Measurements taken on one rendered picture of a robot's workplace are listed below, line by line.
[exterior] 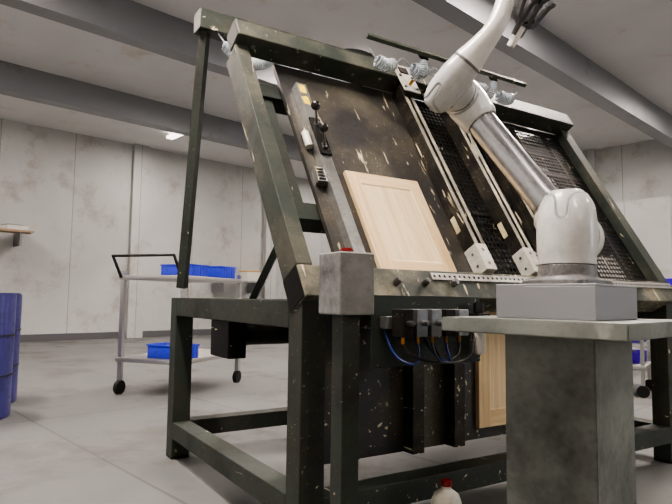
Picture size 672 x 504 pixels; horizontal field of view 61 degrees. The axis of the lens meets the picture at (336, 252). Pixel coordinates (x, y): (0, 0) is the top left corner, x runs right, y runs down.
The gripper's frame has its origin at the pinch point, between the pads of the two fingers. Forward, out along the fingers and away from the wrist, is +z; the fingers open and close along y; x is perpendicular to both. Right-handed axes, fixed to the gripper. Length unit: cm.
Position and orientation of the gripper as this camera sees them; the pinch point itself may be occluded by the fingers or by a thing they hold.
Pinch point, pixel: (516, 36)
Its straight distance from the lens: 206.4
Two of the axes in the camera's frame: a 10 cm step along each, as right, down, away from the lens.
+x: 2.0, 5.4, -8.2
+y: -8.8, -2.7, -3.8
